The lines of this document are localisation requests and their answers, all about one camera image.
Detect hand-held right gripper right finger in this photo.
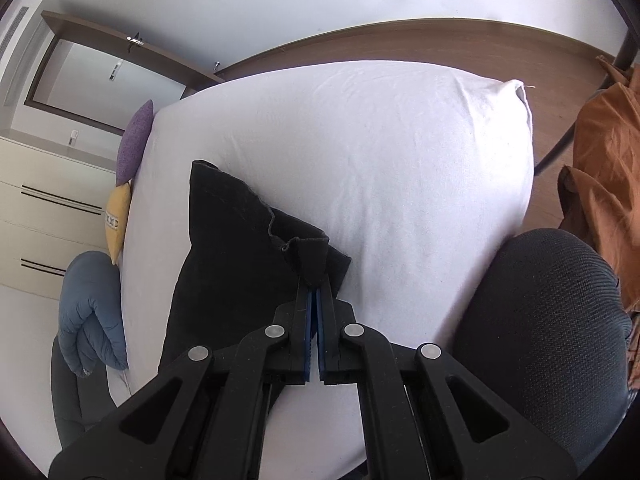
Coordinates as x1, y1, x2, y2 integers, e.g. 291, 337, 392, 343
312, 280, 578, 480

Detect yellow pillow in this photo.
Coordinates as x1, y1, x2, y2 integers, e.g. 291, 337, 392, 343
105, 180, 134, 266

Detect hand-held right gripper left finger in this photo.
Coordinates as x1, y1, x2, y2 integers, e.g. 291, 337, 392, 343
48, 280, 313, 480

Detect grey chair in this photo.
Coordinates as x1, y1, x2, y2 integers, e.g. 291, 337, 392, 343
51, 335, 115, 450

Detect blue folded duvet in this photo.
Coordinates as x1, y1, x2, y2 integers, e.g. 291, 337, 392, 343
58, 251, 129, 377

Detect cream drawer cabinet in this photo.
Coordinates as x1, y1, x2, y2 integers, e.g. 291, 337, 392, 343
0, 136, 118, 302

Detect black pants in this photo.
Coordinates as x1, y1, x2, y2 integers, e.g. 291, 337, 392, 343
158, 160, 352, 423

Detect wooden headboard panel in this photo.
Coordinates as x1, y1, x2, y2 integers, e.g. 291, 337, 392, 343
216, 18, 623, 171

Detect orange cloth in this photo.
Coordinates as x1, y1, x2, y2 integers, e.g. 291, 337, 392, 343
557, 55, 640, 311

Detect white bed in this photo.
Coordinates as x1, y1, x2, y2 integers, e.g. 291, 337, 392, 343
107, 60, 537, 478

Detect wooden framed mirror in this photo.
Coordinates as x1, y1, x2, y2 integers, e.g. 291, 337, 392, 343
25, 11, 226, 137

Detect dark mesh office chair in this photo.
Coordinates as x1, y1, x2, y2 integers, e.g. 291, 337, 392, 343
452, 228, 633, 480

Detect purple pillow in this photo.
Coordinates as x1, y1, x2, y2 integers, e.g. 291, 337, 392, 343
115, 99, 154, 187

